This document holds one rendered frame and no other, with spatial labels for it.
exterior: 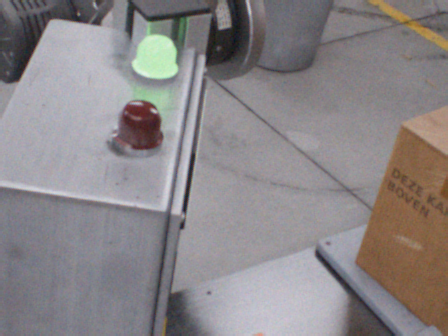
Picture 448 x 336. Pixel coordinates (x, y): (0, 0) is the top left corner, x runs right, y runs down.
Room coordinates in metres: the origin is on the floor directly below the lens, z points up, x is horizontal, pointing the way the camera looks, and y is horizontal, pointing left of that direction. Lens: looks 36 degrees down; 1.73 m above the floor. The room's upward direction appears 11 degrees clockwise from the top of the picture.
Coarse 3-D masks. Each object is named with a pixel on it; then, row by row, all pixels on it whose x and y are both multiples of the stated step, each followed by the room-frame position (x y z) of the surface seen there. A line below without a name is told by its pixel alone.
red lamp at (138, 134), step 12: (132, 108) 0.35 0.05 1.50; (144, 108) 0.35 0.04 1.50; (156, 108) 0.35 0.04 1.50; (120, 120) 0.34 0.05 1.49; (132, 120) 0.34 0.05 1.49; (144, 120) 0.34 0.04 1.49; (156, 120) 0.35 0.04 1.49; (120, 132) 0.34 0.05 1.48; (132, 132) 0.34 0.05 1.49; (144, 132) 0.34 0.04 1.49; (156, 132) 0.34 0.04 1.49; (120, 144) 0.34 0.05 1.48; (132, 144) 0.34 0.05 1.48; (144, 144) 0.34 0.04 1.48; (156, 144) 0.34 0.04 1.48; (132, 156) 0.34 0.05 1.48; (144, 156) 0.34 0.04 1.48
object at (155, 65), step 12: (156, 36) 0.42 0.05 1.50; (144, 48) 0.41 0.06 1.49; (156, 48) 0.41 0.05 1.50; (168, 48) 0.41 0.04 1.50; (144, 60) 0.41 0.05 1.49; (156, 60) 0.41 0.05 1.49; (168, 60) 0.41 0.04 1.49; (132, 72) 0.41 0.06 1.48; (144, 72) 0.41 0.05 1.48; (156, 72) 0.41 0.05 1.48; (168, 72) 0.41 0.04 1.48; (156, 84) 0.41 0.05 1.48; (168, 84) 0.41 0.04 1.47
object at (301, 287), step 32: (288, 256) 1.02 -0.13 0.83; (320, 256) 1.03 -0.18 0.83; (192, 288) 0.90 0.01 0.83; (224, 288) 0.92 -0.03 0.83; (256, 288) 0.93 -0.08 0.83; (288, 288) 0.94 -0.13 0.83; (320, 288) 0.96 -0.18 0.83; (352, 288) 0.97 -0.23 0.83; (192, 320) 0.84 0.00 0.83; (224, 320) 0.85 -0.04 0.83; (256, 320) 0.86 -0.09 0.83; (288, 320) 0.88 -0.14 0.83; (320, 320) 0.89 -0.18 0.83; (352, 320) 0.90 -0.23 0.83
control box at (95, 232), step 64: (64, 64) 0.41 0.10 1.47; (128, 64) 0.42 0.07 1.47; (192, 64) 0.44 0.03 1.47; (0, 128) 0.34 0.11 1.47; (64, 128) 0.35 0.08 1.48; (192, 128) 0.38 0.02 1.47; (0, 192) 0.30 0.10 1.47; (64, 192) 0.30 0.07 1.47; (128, 192) 0.31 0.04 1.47; (0, 256) 0.30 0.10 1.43; (64, 256) 0.30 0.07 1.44; (128, 256) 0.30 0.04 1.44; (0, 320) 0.30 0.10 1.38; (64, 320) 0.30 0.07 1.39; (128, 320) 0.30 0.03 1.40
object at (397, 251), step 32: (416, 128) 1.00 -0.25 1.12; (416, 160) 0.97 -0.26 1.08; (384, 192) 1.00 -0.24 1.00; (416, 192) 0.96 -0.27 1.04; (384, 224) 0.98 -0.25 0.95; (416, 224) 0.95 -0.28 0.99; (384, 256) 0.97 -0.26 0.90; (416, 256) 0.94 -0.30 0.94; (384, 288) 0.96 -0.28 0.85; (416, 288) 0.92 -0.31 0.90
